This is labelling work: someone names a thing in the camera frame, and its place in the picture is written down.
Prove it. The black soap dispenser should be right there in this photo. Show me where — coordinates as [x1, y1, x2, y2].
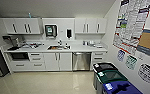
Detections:
[65, 28, 73, 39]

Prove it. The white narrow drawer unit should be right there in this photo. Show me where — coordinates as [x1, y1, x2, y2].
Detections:
[90, 50, 109, 69]

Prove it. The black coffee machine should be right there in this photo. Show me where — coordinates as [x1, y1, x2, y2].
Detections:
[2, 35, 22, 52]

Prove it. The white drawer unit beside microwave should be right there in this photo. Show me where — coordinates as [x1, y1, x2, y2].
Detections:
[9, 51, 47, 72]

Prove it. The chrome faucet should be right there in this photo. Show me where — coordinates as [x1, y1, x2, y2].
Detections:
[56, 39, 64, 47]

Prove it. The paper towel dispenser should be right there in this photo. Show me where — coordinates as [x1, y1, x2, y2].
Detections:
[44, 23, 59, 39]

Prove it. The stainless steel dishwasher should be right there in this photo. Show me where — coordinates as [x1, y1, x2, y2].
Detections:
[71, 51, 92, 72]

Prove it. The steel kitchen sink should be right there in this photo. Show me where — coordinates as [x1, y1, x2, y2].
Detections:
[46, 44, 72, 51]

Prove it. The green waste wall sign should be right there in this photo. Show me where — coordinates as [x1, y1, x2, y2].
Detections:
[125, 54, 139, 70]

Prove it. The white three-door wall cabinet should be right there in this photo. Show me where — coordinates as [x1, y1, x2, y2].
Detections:
[74, 16, 108, 35]

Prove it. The black lid waste bin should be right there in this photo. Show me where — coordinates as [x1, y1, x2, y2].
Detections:
[91, 61, 119, 91]

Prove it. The blue label bottle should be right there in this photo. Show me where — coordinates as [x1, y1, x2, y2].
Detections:
[82, 40, 87, 46]

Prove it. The brown cork board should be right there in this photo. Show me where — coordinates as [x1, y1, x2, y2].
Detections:
[136, 28, 150, 58]

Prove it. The white under-sink cabinet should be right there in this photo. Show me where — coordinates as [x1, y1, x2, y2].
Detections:
[44, 52, 73, 72]

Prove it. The blue recycling wall sign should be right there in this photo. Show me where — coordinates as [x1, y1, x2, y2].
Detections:
[116, 49, 126, 63]

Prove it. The large printed wall poster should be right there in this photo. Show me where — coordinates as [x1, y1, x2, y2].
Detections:
[112, 0, 150, 56]

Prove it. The light blue bottle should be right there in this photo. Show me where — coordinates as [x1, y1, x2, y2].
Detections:
[27, 12, 32, 19]

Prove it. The black white wall sign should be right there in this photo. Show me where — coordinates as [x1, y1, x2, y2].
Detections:
[137, 63, 150, 84]

